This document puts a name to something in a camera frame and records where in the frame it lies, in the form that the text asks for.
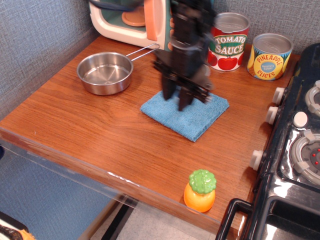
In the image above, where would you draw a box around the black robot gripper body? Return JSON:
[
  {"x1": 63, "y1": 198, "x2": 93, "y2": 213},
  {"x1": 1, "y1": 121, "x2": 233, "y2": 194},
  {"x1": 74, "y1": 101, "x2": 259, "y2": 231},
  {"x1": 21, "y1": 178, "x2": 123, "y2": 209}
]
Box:
[{"x1": 154, "y1": 42, "x2": 213, "y2": 103}]

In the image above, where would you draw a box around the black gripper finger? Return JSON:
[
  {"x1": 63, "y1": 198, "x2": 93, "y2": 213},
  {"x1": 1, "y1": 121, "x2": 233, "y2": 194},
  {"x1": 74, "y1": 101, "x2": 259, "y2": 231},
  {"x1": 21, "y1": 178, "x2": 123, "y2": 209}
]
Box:
[
  {"x1": 161, "y1": 73, "x2": 177, "y2": 100},
  {"x1": 178, "y1": 87, "x2": 194, "y2": 111}
]

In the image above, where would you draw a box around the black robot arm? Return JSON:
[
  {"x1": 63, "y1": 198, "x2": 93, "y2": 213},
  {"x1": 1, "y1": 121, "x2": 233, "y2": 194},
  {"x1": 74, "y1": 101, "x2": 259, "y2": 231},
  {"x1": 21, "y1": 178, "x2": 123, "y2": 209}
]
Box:
[{"x1": 154, "y1": 0, "x2": 216, "y2": 111}]

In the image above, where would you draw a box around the blue folded towel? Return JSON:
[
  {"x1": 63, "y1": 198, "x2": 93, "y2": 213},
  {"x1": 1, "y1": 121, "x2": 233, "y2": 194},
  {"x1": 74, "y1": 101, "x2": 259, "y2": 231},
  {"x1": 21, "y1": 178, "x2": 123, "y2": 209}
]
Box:
[{"x1": 140, "y1": 89, "x2": 230, "y2": 142}]

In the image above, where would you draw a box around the tomato sauce can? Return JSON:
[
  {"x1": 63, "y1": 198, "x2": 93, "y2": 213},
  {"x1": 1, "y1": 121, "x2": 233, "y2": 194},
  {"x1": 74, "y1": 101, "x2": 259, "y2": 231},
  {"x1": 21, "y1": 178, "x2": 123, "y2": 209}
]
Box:
[{"x1": 207, "y1": 12, "x2": 250, "y2": 72}]

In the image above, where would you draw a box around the toy microwave oven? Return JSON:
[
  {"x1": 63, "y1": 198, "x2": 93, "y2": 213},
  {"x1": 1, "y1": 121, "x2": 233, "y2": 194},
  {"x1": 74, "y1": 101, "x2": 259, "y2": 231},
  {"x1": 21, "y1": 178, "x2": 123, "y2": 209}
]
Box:
[{"x1": 89, "y1": 0, "x2": 174, "y2": 51}]

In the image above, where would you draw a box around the small steel pan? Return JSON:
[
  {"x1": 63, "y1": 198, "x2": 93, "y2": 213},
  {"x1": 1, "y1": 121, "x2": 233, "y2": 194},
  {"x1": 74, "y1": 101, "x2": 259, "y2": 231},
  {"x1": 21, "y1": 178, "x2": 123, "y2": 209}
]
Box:
[{"x1": 76, "y1": 43, "x2": 160, "y2": 96}]

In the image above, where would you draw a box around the pineapple slices can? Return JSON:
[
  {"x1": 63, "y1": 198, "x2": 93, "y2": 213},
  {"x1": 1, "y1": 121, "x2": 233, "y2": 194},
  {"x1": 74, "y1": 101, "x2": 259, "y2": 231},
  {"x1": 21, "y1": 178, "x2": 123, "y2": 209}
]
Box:
[{"x1": 247, "y1": 33, "x2": 294, "y2": 81}]

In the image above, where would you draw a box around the white stove knob middle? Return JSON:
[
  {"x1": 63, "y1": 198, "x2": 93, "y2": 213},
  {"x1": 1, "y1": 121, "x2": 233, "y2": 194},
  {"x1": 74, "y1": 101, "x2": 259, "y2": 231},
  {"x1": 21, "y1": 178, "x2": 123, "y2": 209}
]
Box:
[{"x1": 265, "y1": 106, "x2": 279, "y2": 125}]

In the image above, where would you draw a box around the white stove knob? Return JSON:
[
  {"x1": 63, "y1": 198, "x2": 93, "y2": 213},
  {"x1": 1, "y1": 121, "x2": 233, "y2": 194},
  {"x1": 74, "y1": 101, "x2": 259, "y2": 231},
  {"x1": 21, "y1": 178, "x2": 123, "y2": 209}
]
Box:
[
  {"x1": 249, "y1": 150, "x2": 264, "y2": 171},
  {"x1": 272, "y1": 87, "x2": 286, "y2": 105},
  {"x1": 265, "y1": 106, "x2": 279, "y2": 125}
]

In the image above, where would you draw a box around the white stove knob lower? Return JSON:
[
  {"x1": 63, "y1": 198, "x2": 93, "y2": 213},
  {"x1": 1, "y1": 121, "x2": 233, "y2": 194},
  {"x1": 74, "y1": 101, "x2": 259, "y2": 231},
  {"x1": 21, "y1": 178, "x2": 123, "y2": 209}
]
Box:
[{"x1": 249, "y1": 150, "x2": 264, "y2": 171}]

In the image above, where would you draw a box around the white stove knob upper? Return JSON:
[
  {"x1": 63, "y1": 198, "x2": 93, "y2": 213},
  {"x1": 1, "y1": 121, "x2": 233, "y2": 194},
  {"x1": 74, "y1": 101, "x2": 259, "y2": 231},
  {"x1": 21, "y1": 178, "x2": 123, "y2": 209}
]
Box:
[{"x1": 272, "y1": 87, "x2": 286, "y2": 105}]

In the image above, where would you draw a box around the orange toy fruit green top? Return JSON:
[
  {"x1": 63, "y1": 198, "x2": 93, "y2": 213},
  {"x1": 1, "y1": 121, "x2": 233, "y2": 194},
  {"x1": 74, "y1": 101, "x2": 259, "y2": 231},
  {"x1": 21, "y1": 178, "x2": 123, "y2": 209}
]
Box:
[{"x1": 183, "y1": 169, "x2": 217, "y2": 213}]

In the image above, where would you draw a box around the black toy stove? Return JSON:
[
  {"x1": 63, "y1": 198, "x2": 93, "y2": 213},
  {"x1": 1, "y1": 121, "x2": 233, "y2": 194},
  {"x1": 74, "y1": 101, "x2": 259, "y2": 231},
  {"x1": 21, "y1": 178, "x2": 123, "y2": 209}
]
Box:
[{"x1": 216, "y1": 43, "x2": 320, "y2": 240}]

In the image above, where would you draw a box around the black braided cable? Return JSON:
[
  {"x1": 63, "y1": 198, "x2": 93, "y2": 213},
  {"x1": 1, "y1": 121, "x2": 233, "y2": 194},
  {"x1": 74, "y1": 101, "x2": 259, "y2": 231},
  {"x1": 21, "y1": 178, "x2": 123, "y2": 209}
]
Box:
[{"x1": 88, "y1": 0, "x2": 141, "y2": 13}]

